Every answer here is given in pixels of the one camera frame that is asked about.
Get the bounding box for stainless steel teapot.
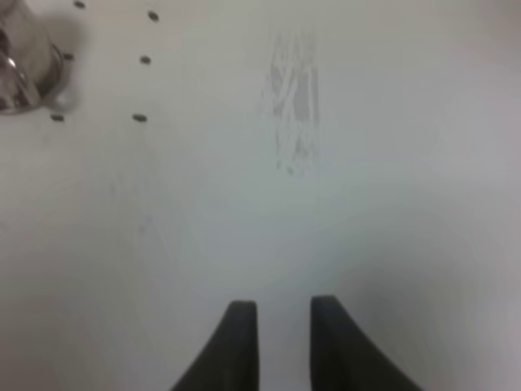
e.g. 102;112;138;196
1;1;55;112

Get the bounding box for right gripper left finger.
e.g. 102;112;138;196
173;301;260;391

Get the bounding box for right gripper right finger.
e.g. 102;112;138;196
309;296;419;390

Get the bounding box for teapot steel saucer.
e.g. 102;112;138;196
1;44;63;115

